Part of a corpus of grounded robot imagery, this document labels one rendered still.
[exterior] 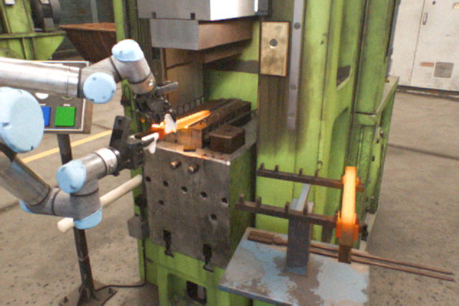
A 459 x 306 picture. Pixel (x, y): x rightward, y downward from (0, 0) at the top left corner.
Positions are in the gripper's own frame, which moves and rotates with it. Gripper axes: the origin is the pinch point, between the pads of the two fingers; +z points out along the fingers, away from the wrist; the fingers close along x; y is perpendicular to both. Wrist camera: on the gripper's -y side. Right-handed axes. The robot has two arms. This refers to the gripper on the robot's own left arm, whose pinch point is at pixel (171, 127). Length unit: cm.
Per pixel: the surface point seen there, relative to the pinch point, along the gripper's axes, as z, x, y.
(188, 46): -19.9, 3.6, -19.7
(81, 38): 254, -568, -380
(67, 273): 92, -82, 43
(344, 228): -7, 65, 24
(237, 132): 9.2, 19.3, -10.0
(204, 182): 17.8, 12.1, 8.0
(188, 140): 10.0, 1.9, -3.2
